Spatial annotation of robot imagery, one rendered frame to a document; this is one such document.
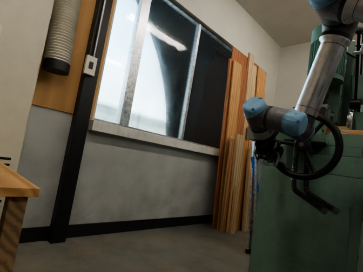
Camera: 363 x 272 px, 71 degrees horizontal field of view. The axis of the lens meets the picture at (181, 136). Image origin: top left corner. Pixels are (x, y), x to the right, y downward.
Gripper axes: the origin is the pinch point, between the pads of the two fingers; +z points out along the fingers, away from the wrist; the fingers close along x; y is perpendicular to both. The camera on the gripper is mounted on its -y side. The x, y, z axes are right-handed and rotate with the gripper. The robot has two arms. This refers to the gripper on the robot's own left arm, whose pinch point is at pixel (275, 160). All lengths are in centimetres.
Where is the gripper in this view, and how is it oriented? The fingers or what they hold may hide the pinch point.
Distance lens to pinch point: 113.0
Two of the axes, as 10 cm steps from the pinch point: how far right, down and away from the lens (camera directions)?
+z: 4.3, 6.4, 6.4
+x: 7.9, 0.7, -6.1
